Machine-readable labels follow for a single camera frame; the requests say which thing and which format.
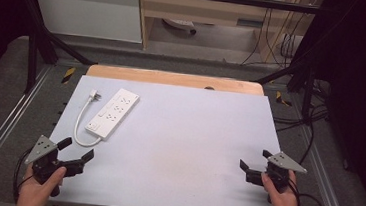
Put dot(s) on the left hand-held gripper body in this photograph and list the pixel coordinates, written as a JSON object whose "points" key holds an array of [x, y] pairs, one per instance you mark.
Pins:
{"points": [[42, 151]]}

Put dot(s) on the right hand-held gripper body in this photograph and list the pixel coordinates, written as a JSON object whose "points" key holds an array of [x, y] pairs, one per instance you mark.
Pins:
{"points": [[282, 162]]}

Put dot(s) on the white power strip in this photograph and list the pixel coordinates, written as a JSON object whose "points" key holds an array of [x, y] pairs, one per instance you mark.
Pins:
{"points": [[112, 114]]}

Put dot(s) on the white plug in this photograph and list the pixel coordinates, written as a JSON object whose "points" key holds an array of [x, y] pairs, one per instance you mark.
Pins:
{"points": [[95, 95]]}

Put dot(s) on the person's right hand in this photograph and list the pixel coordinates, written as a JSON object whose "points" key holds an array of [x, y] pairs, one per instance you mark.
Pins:
{"points": [[284, 202]]}

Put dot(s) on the person's left hand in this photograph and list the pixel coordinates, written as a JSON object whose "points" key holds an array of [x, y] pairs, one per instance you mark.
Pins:
{"points": [[34, 193]]}

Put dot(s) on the black metal stand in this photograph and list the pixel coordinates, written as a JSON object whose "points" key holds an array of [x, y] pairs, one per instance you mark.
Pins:
{"points": [[32, 56], [308, 87]]}

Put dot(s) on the wooden board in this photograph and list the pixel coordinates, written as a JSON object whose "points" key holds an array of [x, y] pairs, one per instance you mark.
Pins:
{"points": [[173, 79]]}

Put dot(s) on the white cabinet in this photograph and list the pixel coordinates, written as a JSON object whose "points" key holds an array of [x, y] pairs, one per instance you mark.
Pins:
{"points": [[85, 10]]}

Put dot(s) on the grey power strip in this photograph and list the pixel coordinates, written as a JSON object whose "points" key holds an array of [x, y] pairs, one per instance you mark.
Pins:
{"points": [[179, 24]]}

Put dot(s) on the aluminium floor rail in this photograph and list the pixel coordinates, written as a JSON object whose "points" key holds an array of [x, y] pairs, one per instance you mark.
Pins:
{"points": [[5, 124], [326, 182]]}

